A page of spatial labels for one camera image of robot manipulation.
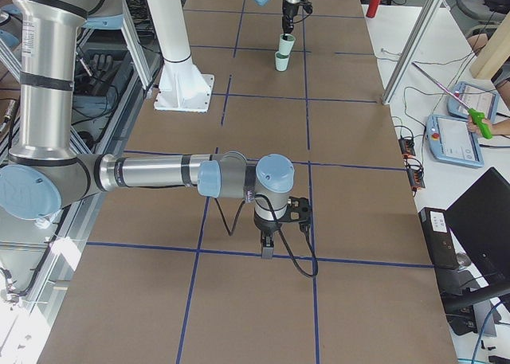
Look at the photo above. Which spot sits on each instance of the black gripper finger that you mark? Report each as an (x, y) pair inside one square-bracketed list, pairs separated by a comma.
[(287, 27), (267, 245)]

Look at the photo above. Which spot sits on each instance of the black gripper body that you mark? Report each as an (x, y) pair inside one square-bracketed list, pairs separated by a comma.
[(288, 10), (265, 225)]

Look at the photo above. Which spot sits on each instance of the mint cup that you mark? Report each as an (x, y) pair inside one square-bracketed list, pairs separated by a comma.
[(281, 61), (286, 43)]

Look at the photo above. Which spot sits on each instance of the black desktop box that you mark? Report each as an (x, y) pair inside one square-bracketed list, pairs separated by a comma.
[(438, 238)]

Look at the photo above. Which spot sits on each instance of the far blue teach pendant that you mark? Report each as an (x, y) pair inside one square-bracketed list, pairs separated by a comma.
[(481, 99)]

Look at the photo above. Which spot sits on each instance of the blue teach pendant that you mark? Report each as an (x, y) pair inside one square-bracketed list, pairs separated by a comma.
[(450, 141), (481, 99)]

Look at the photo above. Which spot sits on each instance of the near blue teach pendant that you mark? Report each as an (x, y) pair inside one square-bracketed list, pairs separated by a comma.
[(450, 141)]

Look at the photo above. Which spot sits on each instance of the black monitor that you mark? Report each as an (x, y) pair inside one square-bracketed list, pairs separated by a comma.
[(479, 219)]

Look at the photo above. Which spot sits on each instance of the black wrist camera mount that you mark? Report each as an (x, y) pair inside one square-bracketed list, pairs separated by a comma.
[(298, 210)]

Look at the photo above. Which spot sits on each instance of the white pedestal column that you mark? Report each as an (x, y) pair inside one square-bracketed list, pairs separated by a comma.
[(182, 87)]

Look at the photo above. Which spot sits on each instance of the aluminium frame post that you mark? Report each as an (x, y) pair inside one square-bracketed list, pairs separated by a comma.
[(424, 19)]

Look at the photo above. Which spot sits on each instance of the green handled reacher grabber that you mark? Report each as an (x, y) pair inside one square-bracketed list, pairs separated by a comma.
[(477, 117)]

